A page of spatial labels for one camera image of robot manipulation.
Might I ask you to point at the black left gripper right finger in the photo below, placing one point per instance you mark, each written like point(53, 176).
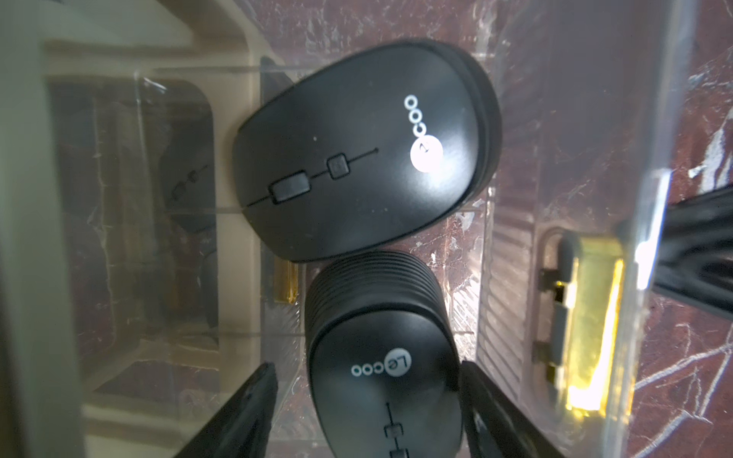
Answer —
point(494, 426)

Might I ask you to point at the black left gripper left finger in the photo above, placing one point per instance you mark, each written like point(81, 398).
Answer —
point(240, 429)

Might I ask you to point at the black computer mouse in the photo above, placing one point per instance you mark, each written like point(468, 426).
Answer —
point(367, 151)
point(382, 364)

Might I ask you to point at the clear drawer gold handle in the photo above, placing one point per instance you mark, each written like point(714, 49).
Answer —
point(280, 278)
point(546, 273)

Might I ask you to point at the clear bottom drawer gold handle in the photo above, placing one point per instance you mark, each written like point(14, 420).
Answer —
point(280, 278)

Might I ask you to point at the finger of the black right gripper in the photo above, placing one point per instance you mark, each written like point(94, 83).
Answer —
point(694, 259)

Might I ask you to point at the beige drawer organizer cabinet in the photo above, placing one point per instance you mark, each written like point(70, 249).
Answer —
point(130, 280)

